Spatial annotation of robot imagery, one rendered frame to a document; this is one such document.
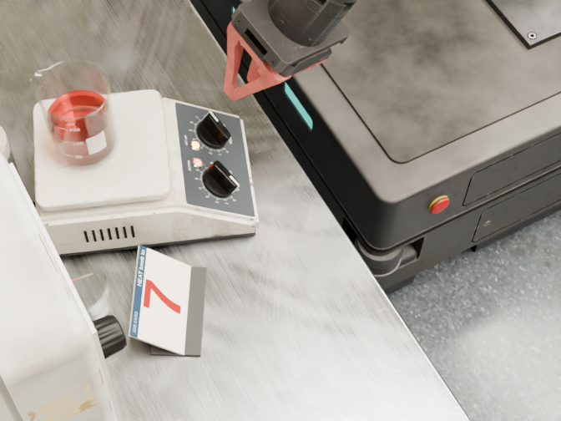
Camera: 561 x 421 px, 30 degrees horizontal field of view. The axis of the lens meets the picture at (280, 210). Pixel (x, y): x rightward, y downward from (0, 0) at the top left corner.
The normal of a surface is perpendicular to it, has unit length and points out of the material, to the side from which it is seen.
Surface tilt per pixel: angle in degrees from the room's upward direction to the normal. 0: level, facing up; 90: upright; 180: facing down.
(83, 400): 90
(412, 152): 0
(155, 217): 90
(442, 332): 0
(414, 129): 0
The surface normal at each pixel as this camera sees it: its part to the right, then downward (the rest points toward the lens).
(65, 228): 0.14, 0.84
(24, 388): 0.48, 0.75
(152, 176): 0.03, -0.53
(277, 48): 0.51, -0.52
